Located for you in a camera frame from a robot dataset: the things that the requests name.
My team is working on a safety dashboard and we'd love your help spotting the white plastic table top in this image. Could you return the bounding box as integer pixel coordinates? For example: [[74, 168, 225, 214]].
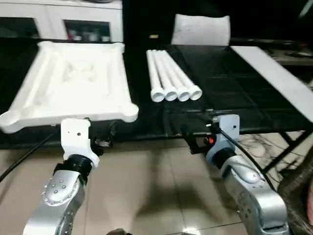
[[0, 41, 139, 134]]

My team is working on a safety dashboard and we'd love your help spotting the white plastic table leg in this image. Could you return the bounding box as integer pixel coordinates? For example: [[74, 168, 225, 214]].
[[151, 49, 179, 101], [160, 49, 203, 100], [156, 49, 192, 101], [146, 49, 166, 102]]

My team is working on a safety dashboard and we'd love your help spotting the black mat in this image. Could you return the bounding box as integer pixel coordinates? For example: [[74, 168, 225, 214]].
[[0, 36, 309, 150]]

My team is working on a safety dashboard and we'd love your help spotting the white flat board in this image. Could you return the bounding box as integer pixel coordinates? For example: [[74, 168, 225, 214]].
[[231, 46, 313, 123]]

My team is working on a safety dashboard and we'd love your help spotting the dark textured bundle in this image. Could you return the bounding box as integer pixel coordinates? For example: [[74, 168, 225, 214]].
[[277, 156, 313, 235]]

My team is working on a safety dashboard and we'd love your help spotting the white cabinet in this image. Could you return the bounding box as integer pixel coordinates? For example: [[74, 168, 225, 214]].
[[0, 0, 123, 45]]

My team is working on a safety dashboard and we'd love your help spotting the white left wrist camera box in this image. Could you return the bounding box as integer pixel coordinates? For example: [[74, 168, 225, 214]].
[[60, 117, 100, 169]]

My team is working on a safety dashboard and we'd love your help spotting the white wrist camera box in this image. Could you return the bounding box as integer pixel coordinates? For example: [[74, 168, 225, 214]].
[[205, 115, 240, 169], [60, 117, 100, 169]]

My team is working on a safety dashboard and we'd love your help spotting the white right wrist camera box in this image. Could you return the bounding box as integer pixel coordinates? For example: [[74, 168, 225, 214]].
[[205, 115, 240, 169]]

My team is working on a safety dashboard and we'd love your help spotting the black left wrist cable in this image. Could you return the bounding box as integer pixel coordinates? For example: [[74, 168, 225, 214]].
[[0, 133, 56, 183]]

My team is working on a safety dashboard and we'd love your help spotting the black metal table frame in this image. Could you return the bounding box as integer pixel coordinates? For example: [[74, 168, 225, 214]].
[[263, 131, 313, 174]]

